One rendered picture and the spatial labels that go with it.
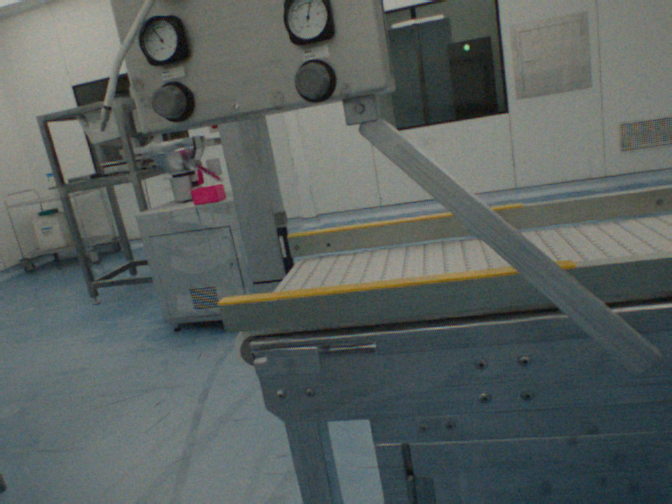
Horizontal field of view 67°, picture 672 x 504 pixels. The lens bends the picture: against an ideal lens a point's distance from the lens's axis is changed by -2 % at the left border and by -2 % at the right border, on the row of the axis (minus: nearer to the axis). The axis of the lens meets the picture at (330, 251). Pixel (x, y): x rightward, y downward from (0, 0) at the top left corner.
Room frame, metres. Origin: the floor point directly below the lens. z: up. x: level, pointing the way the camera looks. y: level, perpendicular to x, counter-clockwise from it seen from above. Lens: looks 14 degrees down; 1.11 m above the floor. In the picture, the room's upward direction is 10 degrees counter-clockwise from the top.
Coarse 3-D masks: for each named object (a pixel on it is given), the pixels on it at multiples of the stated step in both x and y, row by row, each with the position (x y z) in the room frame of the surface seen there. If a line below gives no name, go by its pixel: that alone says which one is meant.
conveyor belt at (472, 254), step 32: (608, 224) 0.65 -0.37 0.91; (640, 224) 0.62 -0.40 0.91; (352, 256) 0.72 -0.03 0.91; (384, 256) 0.69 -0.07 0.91; (416, 256) 0.66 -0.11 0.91; (448, 256) 0.64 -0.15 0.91; (480, 256) 0.61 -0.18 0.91; (576, 256) 0.55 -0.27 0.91; (608, 256) 0.53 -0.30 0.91; (288, 288) 0.63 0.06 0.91; (384, 320) 0.48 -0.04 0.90; (416, 320) 0.47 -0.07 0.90
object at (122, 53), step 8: (152, 0) 0.44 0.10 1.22; (144, 8) 0.44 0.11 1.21; (144, 16) 0.44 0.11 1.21; (136, 24) 0.44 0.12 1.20; (136, 32) 0.44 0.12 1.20; (128, 40) 0.44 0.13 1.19; (120, 48) 0.44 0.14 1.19; (128, 48) 0.44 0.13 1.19; (120, 56) 0.44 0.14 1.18; (120, 64) 0.45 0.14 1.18; (112, 72) 0.44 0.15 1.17; (112, 80) 0.45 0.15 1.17; (112, 88) 0.45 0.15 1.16; (112, 96) 0.45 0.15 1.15; (104, 104) 0.45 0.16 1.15; (104, 112) 0.45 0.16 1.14; (104, 120) 0.45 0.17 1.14; (104, 128) 0.45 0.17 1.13
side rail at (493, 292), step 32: (640, 256) 0.42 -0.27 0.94; (384, 288) 0.46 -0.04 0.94; (416, 288) 0.45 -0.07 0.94; (448, 288) 0.45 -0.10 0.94; (480, 288) 0.44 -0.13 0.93; (512, 288) 0.44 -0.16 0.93; (608, 288) 0.42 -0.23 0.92; (640, 288) 0.41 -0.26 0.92; (224, 320) 0.50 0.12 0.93; (256, 320) 0.49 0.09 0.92; (288, 320) 0.48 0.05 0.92; (320, 320) 0.48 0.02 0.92; (352, 320) 0.47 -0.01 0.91
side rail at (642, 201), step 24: (624, 192) 0.66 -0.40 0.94; (648, 192) 0.65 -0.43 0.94; (504, 216) 0.69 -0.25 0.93; (528, 216) 0.69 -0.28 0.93; (552, 216) 0.68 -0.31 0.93; (576, 216) 0.67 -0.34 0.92; (600, 216) 0.66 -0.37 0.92; (288, 240) 0.76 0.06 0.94; (312, 240) 0.76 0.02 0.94; (336, 240) 0.75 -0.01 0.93; (360, 240) 0.74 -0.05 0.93; (384, 240) 0.73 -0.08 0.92; (408, 240) 0.72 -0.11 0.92
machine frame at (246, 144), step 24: (264, 120) 0.83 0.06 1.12; (240, 144) 0.79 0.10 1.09; (264, 144) 0.81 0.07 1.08; (240, 168) 0.79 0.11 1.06; (264, 168) 0.79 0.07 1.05; (240, 192) 0.79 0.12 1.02; (264, 192) 0.79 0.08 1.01; (240, 216) 0.80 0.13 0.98; (264, 216) 0.79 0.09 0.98; (264, 240) 0.79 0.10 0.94; (264, 264) 0.79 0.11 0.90; (264, 288) 0.79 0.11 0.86; (288, 432) 0.80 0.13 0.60; (312, 432) 0.79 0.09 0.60; (312, 456) 0.79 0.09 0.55; (312, 480) 0.79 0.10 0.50; (336, 480) 0.82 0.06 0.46
